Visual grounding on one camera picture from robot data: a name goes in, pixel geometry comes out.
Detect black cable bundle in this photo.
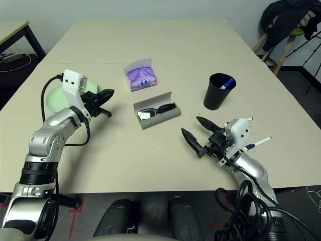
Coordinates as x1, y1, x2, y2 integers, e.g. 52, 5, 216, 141
214, 179, 279, 241

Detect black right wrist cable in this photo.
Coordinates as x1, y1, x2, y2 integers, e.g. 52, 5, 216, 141
225, 140, 321, 241

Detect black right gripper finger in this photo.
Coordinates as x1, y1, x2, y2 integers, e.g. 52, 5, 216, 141
196, 116, 221, 135
181, 128, 205, 158

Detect grey robot right leg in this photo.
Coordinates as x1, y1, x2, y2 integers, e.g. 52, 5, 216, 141
169, 197, 204, 241

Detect beige side table black frame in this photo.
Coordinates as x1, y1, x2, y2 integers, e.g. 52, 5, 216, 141
0, 21, 47, 57

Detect blue marker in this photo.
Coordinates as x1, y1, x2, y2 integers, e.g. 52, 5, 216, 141
220, 78, 235, 90

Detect grey robot torso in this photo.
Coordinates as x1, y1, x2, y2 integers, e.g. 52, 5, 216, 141
92, 234, 181, 241

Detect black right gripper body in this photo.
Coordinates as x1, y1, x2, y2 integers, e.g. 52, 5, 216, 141
200, 130, 230, 159

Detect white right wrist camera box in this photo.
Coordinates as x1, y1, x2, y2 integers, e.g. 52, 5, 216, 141
224, 117, 251, 158

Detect black cup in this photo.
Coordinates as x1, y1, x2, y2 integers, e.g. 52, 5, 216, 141
203, 73, 237, 110

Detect black tripod stand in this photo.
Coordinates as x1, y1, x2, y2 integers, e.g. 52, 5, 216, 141
285, 35, 321, 95

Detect purple tissue pack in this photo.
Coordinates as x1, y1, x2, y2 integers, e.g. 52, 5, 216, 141
123, 58, 158, 92

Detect white coiled cable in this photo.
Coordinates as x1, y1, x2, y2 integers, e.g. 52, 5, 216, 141
0, 52, 32, 73

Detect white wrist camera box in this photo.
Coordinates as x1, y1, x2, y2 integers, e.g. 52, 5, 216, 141
224, 117, 251, 158
61, 69, 88, 118

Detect grey robot left leg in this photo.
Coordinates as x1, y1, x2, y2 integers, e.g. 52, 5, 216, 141
94, 198, 138, 238

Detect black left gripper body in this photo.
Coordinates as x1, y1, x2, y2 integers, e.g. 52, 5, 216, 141
80, 91, 112, 118

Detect grey robot leg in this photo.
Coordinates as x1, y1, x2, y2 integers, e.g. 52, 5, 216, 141
169, 197, 204, 241
94, 198, 138, 238

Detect black table foot bar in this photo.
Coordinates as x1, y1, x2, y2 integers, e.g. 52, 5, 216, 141
59, 194, 85, 209

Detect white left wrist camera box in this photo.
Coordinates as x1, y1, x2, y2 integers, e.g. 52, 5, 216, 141
61, 69, 88, 118

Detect white pen blue cap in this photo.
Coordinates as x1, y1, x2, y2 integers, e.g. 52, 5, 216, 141
244, 137, 272, 151

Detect light green plate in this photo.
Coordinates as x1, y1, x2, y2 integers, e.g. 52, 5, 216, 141
45, 77, 100, 113

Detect grey power strip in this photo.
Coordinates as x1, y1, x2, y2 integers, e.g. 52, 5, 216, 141
0, 52, 22, 63

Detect black sunglasses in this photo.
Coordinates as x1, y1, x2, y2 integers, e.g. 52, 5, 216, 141
137, 102, 176, 122

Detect black jacket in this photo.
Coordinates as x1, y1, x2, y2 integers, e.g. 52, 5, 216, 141
260, 0, 321, 51

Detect grey glasses case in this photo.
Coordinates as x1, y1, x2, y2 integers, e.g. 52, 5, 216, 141
132, 91, 182, 130

